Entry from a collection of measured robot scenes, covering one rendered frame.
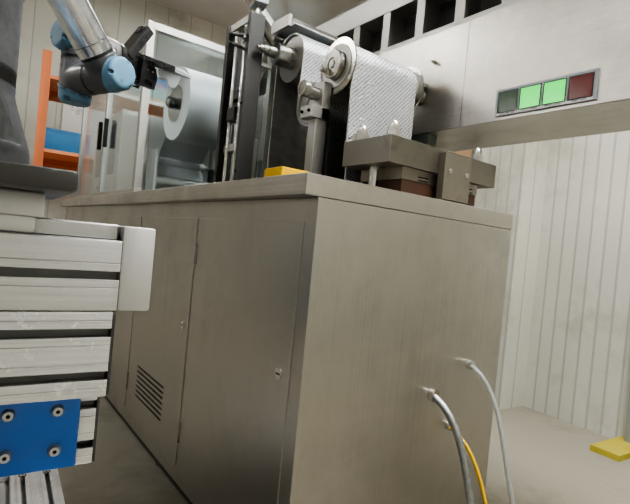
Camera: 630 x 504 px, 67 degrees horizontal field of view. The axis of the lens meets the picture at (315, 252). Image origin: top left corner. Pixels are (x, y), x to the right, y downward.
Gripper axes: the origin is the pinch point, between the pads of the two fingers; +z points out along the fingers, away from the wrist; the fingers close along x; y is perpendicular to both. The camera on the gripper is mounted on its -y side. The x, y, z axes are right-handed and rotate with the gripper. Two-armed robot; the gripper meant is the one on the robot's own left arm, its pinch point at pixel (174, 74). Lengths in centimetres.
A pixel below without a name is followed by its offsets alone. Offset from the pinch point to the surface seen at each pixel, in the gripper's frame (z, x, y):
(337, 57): 8, 50, -9
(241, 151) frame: 10.5, 22.2, 18.0
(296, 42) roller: 21.0, 25.9, -18.1
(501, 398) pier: 172, 89, 106
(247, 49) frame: 9.6, 17.5, -11.4
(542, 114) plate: 28, 98, -4
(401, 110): 27, 62, -2
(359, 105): 12, 57, 2
